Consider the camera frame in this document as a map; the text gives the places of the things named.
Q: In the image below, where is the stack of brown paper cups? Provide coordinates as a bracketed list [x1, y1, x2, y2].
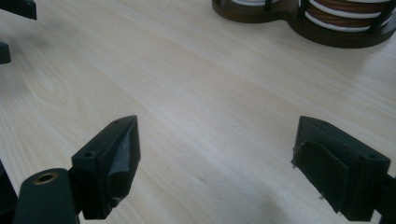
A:
[303, 0, 396, 34]

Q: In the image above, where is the dark wooden cup holder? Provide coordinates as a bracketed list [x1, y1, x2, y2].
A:
[211, 0, 396, 49]

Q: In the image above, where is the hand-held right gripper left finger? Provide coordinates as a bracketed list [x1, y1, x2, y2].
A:
[70, 115, 142, 220]

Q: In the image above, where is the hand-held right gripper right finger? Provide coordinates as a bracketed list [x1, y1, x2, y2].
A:
[290, 115, 391, 222]

